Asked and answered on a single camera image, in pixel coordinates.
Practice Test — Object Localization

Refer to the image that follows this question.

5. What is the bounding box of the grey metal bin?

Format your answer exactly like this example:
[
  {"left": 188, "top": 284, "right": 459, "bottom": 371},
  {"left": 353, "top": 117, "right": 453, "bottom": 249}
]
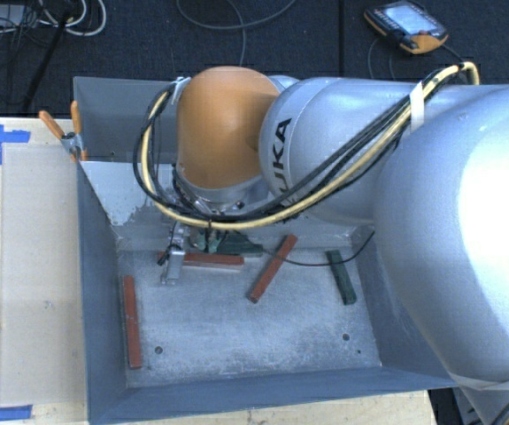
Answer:
[{"left": 72, "top": 75, "right": 459, "bottom": 425}]

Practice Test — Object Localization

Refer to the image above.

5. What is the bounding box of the pale flat board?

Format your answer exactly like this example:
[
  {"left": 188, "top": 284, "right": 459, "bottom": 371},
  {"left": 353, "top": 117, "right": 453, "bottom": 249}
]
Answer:
[{"left": 0, "top": 143, "right": 89, "bottom": 409}]

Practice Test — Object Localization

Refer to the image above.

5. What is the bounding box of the dark green flat block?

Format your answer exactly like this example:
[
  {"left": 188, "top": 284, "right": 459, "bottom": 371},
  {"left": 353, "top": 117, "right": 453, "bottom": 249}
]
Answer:
[
  {"left": 325, "top": 249, "right": 359, "bottom": 306},
  {"left": 216, "top": 231, "right": 265, "bottom": 259}
]

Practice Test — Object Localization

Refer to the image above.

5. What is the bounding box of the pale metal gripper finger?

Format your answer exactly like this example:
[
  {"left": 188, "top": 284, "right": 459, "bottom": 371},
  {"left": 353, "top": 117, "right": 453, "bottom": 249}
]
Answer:
[{"left": 160, "top": 249, "right": 188, "bottom": 287}]

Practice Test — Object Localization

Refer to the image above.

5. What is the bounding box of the red-brown flat block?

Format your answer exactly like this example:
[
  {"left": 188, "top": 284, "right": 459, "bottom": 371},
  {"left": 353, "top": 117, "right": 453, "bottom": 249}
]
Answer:
[
  {"left": 247, "top": 233, "right": 299, "bottom": 305},
  {"left": 156, "top": 250, "right": 246, "bottom": 268},
  {"left": 121, "top": 274, "right": 144, "bottom": 370}
]

